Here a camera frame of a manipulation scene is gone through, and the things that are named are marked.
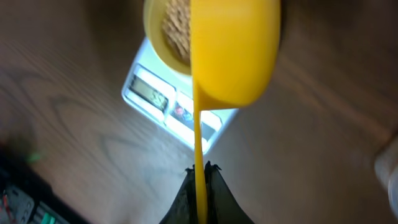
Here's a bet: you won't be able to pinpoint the clear plastic soybean container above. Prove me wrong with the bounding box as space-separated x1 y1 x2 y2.
374 136 397 217

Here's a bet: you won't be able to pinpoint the yellow plastic measuring scoop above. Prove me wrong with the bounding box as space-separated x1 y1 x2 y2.
190 0 281 223

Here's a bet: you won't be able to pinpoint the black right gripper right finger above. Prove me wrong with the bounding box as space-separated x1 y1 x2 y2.
205 161 254 224

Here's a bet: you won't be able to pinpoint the white digital kitchen scale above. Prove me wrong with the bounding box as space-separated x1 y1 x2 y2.
121 36 239 156

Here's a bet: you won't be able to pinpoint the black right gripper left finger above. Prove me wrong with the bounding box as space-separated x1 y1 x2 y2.
160 166 198 224

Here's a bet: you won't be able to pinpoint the soybeans in bowl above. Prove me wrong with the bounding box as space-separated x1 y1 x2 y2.
162 0 191 65

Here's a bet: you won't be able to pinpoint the pale yellow plastic bowl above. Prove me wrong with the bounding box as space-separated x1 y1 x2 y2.
143 0 191 76

